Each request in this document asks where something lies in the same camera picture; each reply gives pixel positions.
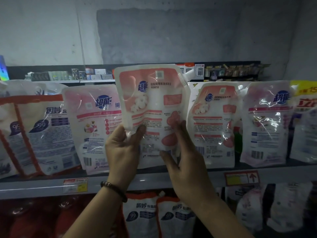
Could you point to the person's left hand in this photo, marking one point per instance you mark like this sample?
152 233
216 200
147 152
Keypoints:
123 156

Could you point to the person's right hand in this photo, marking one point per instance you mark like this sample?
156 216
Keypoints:
190 176

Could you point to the grey metal shelf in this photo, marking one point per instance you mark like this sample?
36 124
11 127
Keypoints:
148 179

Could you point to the purple yellow Liby pouches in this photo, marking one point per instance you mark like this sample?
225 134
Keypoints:
304 94

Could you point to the person's left forearm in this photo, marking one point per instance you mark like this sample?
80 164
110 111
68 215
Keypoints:
96 218

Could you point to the row of red detergent bottles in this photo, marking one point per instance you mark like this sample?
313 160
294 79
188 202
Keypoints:
44 218

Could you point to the dark background shelf unit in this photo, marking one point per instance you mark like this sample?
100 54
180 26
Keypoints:
20 71

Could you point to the red-framed price tag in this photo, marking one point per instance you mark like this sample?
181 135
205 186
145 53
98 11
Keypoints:
75 186
241 178

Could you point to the row of small toiletry boxes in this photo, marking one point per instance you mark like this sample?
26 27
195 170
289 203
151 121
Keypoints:
94 74

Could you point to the row of boxed goods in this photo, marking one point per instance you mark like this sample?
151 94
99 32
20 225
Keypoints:
3 69

